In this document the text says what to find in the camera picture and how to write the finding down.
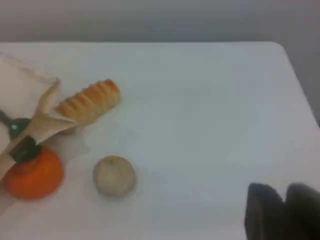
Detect orange persimmon fruit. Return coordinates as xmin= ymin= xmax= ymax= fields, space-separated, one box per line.
xmin=3 ymin=145 xmax=65 ymax=201

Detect white canvas handbag green handles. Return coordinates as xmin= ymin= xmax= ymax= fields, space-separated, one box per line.
xmin=0 ymin=53 xmax=84 ymax=181

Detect ridged golden bread roll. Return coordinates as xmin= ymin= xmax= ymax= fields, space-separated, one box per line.
xmin=54 ymin=78 xmax=122 ymax=126

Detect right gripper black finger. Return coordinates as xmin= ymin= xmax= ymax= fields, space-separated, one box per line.
xmin=244 ymin=182 xmax=288 ymax=240
xmin=283 ymin=182 xmax=320 ymax=240

